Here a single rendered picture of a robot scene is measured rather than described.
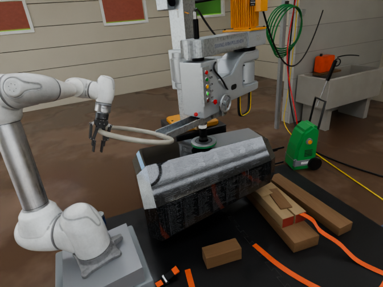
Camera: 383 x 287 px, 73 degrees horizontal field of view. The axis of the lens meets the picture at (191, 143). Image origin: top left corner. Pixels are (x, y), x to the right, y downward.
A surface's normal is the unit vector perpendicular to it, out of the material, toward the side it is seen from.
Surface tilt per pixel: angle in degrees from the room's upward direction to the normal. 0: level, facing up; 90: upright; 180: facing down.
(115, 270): 5
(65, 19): 90
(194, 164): 45
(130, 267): 5
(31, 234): 79
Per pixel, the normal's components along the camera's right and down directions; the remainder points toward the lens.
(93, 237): 0.73, 0.12
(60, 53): 0.44, 0.35
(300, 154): 0.12, 0.41
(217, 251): -0.08, -0.90
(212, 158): 0.20, -0.38
